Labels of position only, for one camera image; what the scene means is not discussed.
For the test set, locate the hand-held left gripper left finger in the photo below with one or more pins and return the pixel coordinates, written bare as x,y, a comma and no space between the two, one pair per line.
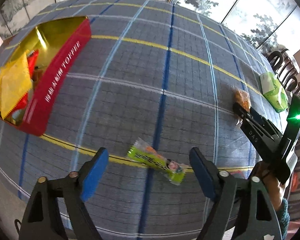
95,175

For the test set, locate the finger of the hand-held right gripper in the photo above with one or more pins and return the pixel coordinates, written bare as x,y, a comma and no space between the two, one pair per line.
257,137
260,121

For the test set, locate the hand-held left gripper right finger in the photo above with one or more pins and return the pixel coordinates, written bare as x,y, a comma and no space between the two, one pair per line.
202,172

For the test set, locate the clear packet orange snacks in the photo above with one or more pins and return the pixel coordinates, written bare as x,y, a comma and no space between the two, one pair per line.
242,97

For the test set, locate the green strip snack packet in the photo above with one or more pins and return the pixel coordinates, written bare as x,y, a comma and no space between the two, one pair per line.
150,161

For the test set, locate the red tin box gold interior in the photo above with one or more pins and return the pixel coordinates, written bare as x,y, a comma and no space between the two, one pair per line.
60,75

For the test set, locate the large yellow snack packet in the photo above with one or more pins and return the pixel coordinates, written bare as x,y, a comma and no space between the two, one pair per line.
15,85

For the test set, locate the red snack packet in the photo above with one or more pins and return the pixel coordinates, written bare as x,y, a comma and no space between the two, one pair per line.
32,60

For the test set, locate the person's right forearm teal sleeve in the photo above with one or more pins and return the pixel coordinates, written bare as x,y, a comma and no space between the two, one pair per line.
283,220

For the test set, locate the person's right hand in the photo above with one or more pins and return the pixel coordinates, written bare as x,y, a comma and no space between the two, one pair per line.
272,185

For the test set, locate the green tissue pack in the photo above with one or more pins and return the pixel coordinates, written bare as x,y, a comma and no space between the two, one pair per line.
272,90

